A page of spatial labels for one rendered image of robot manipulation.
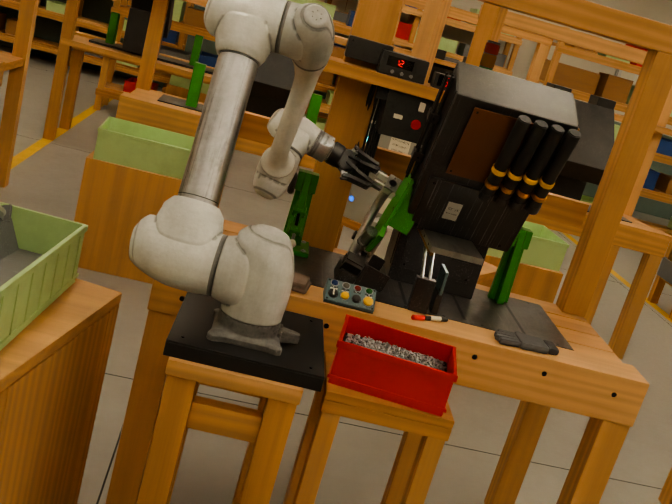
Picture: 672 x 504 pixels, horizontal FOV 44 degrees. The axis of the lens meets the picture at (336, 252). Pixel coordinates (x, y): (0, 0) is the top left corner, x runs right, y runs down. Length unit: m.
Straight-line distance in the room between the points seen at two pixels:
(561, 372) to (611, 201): 0.78
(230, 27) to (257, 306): 0.68
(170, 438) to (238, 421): 0.16
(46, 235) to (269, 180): 0.66
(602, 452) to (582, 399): 0.20
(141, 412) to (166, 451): 0.55
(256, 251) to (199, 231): 0.14
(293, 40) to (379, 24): 0.81
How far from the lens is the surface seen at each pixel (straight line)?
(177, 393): 2.02
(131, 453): 2.69
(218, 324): 2.06
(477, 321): 2.69
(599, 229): 3.16
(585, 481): 2.82
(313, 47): 2.13
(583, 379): 2.64
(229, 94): 2.08
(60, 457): 2.47
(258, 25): 2.12
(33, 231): 2.47
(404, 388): 2.17
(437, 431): 2.21
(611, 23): 3.05
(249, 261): 1.97
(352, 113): 2.91
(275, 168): 2.52
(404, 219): 2.62
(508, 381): 2.59
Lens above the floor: 1.69
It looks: 15 degrees down
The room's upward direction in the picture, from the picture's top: 16 degrees clockwise
